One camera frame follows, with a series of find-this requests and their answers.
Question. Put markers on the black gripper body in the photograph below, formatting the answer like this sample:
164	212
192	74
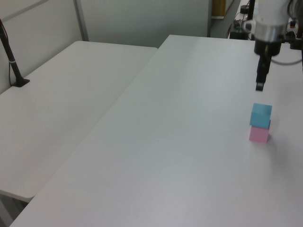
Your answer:
266	49

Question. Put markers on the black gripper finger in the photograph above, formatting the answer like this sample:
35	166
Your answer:
261	79

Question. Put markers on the blue cube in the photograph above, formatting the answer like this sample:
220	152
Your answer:
260	116

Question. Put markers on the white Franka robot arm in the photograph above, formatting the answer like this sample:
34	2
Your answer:
270	14

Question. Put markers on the pink cube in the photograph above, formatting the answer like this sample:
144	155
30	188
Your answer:
259	135

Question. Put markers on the black box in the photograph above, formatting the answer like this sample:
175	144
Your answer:
237	35

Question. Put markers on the small electronic device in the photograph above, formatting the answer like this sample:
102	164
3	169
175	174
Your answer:
237	24

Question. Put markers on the thin black background pole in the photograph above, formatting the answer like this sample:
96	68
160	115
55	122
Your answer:
251	8

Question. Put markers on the wooden cabinet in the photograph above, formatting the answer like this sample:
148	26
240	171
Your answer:
220	8

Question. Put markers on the black mount bracket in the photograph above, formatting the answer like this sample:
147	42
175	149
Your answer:
294	40

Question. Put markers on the aluminium frame post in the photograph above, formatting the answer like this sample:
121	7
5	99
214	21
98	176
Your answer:
209	19

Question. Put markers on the black camera stand pole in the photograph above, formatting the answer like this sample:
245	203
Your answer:
10	59

